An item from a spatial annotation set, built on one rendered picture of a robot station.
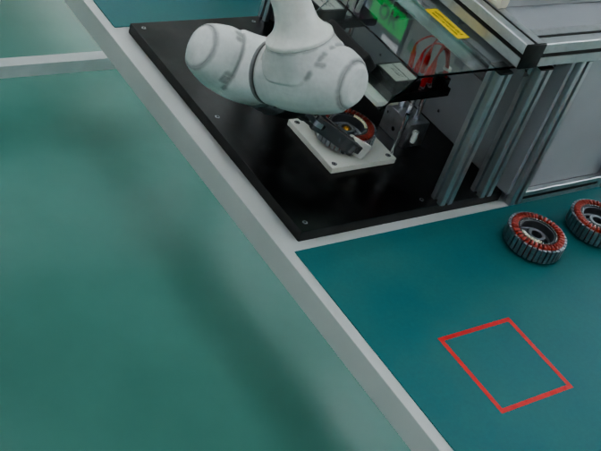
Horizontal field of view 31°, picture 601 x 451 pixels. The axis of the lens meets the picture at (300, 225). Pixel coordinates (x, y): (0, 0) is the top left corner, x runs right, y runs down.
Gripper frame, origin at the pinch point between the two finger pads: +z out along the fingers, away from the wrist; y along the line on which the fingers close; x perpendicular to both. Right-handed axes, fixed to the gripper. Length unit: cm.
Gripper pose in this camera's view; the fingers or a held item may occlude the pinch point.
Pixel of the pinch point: (342, 128)
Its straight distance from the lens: 198.8
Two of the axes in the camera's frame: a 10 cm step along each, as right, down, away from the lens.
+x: 6.4, -7.3, -2.3
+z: 5.5, 2.4, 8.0
